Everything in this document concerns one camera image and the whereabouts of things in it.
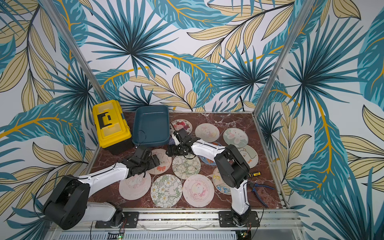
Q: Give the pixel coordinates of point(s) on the pink unicorn ring coaster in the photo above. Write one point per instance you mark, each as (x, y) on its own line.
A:
(198, 191)

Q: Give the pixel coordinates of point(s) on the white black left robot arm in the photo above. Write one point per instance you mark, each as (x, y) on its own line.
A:
(69, 203)

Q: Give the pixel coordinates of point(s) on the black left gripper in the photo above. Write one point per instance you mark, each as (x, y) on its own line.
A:
(152, 164)

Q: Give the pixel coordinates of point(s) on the unicorn on moon coaster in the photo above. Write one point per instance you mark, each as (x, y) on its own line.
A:
(207, 132)

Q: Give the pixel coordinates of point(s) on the cream cat flower coaster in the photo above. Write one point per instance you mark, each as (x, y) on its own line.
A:
(250, 155)

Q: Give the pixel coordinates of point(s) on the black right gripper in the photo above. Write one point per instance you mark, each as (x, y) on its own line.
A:
(181, 143)

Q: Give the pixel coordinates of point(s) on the aluminium front rail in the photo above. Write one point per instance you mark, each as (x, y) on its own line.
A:
(211, 219)

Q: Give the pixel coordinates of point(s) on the floral rose coaster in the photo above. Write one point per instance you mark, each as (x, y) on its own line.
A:
(179, 124)

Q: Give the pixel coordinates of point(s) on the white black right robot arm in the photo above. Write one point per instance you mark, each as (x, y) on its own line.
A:
(232, 167)

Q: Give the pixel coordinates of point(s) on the peach bunny bow coaster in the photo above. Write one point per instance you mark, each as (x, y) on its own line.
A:
(165, 162)

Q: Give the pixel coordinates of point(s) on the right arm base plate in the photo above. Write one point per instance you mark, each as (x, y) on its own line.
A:
(231, 219)

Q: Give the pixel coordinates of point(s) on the teal plastic storage box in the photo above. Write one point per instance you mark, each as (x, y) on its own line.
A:
(151, 126)

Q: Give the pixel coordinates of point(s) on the green white flower coaster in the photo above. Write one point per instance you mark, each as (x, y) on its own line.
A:
(166, 191)

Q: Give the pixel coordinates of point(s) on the silver aluminium left post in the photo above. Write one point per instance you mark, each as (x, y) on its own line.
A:
(64, 26)

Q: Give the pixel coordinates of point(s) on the cream blue doodle coaster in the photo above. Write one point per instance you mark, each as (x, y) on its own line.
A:
(219, 183)

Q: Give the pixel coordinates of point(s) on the green bunny coaster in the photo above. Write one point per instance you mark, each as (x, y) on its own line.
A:
(236, 137)

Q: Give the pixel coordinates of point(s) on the yellow black screwdriver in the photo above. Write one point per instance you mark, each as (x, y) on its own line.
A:
(256, 174)

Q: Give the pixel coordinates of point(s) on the silver aluminium corner post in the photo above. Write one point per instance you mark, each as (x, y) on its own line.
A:
(300, 20)

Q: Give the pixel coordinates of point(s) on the blue denim cartoon coaster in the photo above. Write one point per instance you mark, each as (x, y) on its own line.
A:
(208, 161)

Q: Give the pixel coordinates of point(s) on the pink rainbow unicorn coaster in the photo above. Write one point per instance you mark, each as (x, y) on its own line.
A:
(135, 187)

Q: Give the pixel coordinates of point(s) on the green outline bear coaster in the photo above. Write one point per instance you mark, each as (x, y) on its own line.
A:
(185, 167)

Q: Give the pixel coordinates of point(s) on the yellow plastic toolbox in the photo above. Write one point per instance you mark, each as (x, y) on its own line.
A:
(114, 134)

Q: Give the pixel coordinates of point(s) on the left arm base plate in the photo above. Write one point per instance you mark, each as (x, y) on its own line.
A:
(121, 220)

